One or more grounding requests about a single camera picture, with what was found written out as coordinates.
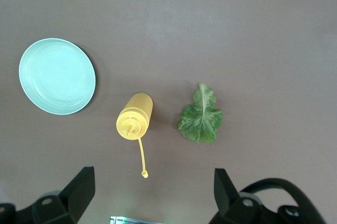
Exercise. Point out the yellow squeeze bottle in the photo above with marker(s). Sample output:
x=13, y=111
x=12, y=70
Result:
x=135, y=113

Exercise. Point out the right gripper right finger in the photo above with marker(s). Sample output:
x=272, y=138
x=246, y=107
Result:
x=226, y=195

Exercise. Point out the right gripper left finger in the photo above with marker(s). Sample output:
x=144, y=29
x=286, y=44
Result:
x=79, y=189

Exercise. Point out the mint green plate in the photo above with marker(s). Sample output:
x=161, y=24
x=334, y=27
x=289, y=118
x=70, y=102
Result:
x=56, y=76

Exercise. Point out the green lettuce leaf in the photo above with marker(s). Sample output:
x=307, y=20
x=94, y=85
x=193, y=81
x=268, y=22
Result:
x=201, y=121

